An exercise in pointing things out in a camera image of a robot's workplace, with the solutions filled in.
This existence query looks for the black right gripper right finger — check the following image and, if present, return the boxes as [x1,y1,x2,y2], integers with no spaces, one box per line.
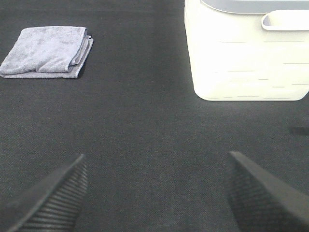
[227,151,309,232]

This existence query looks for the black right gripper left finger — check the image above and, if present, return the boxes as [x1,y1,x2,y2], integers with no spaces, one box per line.
[0,154,88,232]

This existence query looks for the folded grey towel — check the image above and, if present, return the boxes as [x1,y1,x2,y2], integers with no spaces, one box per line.
[0,26,94,79]

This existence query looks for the white plastic basket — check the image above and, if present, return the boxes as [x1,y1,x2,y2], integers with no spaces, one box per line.
[184,0,309,101]

